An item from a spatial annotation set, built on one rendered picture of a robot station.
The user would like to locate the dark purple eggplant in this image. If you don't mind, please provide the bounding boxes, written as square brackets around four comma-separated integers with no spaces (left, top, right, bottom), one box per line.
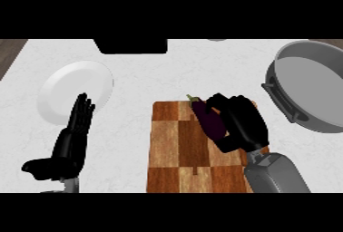
[185,93,229,143]

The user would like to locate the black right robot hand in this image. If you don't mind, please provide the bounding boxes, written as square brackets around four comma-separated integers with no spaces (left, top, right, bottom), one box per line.
[204,92,270,154]

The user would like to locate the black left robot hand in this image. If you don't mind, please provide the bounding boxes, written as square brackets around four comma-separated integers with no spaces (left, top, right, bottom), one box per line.
[20,92,96,182]

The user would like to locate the grey metal pot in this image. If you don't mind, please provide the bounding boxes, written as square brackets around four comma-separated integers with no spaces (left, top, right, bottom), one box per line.
[260,39,343,134]

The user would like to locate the black box appliance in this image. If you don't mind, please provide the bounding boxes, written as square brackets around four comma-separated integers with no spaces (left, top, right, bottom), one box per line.
[93,38,168,55]

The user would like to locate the white round plate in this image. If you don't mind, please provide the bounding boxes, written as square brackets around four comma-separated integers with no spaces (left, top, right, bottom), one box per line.
[35,60,115,126]

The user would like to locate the checkered wooden cutting board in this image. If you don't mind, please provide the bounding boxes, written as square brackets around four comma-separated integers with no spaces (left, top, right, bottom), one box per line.
[145,100,270,194]

